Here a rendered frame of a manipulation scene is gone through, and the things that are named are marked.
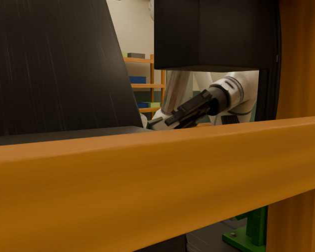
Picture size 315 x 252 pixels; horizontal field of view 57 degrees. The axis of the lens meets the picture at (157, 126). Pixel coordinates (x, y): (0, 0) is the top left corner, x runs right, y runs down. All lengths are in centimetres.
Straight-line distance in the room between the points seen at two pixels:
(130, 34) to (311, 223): 723
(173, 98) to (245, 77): 66
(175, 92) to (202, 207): 119
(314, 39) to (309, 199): 27
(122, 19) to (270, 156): 728
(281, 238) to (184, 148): 40
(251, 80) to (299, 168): 50
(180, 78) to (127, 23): 625
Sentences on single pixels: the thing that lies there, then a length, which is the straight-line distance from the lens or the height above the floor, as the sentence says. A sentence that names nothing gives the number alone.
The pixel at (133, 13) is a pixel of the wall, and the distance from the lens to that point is 778.
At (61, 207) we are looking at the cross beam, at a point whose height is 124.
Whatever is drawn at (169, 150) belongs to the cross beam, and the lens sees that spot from 25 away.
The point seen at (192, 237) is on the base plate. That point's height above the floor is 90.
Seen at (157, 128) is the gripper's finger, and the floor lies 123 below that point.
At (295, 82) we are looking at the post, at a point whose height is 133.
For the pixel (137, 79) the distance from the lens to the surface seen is 694.
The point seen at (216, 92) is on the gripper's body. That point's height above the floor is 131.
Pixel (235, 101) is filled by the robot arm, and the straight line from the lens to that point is 83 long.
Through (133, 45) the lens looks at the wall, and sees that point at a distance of 763.
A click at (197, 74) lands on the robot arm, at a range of 108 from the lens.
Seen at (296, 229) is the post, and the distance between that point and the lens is 60.
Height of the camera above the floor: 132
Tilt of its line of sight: 7 degrees down
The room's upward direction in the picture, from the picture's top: straight up
